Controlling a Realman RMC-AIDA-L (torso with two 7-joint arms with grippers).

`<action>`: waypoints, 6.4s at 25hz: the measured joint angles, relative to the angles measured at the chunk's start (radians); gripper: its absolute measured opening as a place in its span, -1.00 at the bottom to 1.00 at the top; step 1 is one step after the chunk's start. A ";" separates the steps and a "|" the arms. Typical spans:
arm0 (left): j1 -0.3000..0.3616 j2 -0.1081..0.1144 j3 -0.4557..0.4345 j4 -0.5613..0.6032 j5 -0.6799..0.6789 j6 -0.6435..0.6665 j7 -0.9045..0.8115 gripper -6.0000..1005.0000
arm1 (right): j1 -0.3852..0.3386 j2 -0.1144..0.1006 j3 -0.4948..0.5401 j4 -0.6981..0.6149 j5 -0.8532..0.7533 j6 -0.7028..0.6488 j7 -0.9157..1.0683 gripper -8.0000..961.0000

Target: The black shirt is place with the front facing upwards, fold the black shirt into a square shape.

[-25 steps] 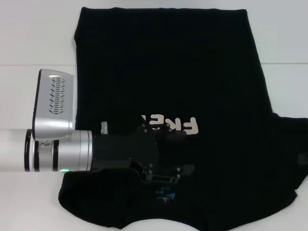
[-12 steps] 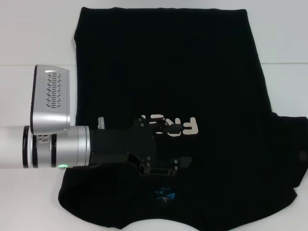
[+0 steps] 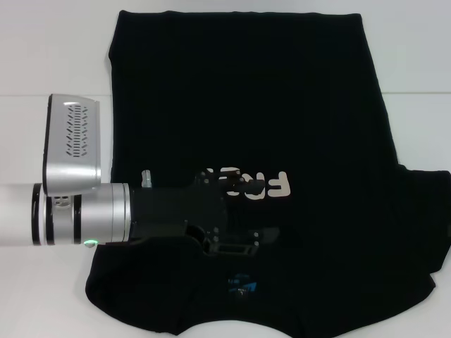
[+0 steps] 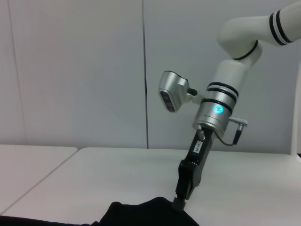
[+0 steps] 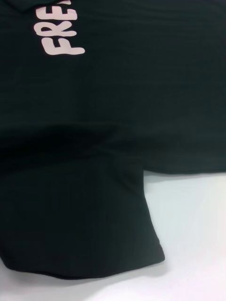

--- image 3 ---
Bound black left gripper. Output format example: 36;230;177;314
128;173;281;258

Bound black shirt with FREE print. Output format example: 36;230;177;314
84;9;451;327

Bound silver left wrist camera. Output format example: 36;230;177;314
42;93;103;198

